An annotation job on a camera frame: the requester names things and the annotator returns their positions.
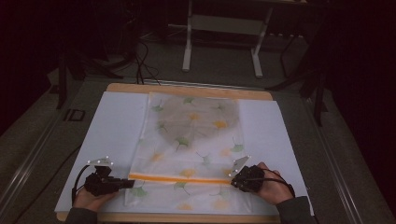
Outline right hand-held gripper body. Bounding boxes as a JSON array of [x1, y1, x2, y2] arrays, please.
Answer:
[[229, 155, 266, 193]]

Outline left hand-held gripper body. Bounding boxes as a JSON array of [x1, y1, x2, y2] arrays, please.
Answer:
[[83, 156, 125, 198]]

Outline translucent leaf-print zip bag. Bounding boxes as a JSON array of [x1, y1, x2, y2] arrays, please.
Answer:
[[124, 91, 254, 216]]

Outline person's left hand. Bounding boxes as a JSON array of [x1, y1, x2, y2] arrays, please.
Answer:
[[72, 186, 120, 213]]

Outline person's right hand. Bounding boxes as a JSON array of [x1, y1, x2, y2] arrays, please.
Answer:
[[255, 161, 295, 206]]

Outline white table mat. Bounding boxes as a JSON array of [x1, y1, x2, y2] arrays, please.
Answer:
[[53, 91, 315, 217]]

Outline black metal stand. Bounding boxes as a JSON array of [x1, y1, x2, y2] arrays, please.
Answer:
[[265, 27, 332, 128], [55, 43, 124, 110]]

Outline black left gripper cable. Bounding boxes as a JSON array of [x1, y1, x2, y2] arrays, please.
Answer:
[[71, 164, 92, 207]]

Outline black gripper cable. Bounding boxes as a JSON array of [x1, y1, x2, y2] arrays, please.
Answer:
[[262, 169, 296, 198], [71, 164, 92, 207]]

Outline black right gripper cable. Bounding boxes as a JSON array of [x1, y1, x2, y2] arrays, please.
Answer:
[[262, 169, 296, 198]]

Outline thin black floor cable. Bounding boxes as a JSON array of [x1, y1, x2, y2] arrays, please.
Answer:
[[13, 144, 82, 224]]

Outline black rectangular bracket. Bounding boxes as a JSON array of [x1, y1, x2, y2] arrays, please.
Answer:
[[63, 108, 86, 122]]

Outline black floor cables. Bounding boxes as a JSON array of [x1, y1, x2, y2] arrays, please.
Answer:
[[133, 39, 163, 87]]

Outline white metal table frame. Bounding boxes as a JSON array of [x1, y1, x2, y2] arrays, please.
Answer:
[[181, 0, 276, 79]]

